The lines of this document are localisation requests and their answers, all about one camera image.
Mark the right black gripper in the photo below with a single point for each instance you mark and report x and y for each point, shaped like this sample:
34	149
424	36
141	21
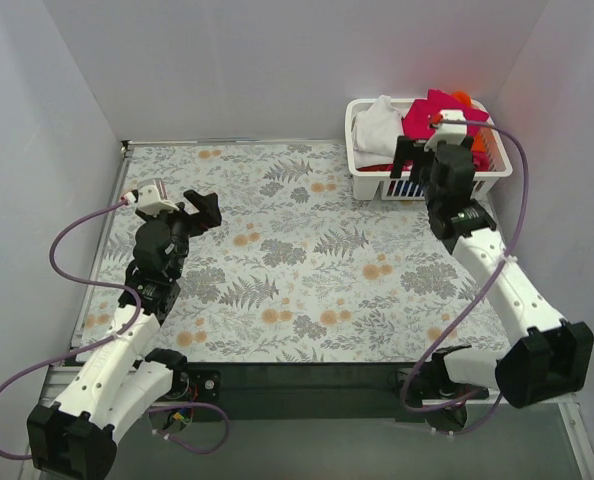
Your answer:
424	163

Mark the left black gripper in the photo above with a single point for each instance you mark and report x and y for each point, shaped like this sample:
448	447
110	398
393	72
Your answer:
191	219

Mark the white t shirt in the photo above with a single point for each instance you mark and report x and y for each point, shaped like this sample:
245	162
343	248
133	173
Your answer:
375	133

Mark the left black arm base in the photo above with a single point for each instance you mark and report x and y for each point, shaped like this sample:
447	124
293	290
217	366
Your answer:
202	385

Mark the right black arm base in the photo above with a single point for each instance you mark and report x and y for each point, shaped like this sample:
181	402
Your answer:
426	386

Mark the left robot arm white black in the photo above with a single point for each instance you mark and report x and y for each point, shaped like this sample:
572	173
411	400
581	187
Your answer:
77	435

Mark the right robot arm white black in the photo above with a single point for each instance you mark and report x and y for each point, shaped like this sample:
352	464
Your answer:
548	355

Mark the dark red t shirt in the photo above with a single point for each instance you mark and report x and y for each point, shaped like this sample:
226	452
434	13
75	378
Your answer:
376	168

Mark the magenta folded t shirt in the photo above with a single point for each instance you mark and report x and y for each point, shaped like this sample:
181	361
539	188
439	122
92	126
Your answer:
416	123

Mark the white plastic basket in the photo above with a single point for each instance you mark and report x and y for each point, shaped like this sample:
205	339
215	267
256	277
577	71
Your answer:
367	184

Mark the orange t shirt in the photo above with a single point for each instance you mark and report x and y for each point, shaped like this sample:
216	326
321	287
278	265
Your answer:
472	125

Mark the floral patterned table mat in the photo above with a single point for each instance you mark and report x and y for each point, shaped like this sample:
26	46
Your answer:
299	270

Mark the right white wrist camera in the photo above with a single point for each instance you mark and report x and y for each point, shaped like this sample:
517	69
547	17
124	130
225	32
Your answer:
449	126

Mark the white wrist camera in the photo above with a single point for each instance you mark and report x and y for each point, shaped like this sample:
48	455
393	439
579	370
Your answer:
150	197
449	126

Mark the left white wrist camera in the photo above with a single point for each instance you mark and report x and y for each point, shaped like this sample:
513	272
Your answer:
150	197

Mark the aluminium frame rail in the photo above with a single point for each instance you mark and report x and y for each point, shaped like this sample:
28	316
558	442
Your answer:
59	385

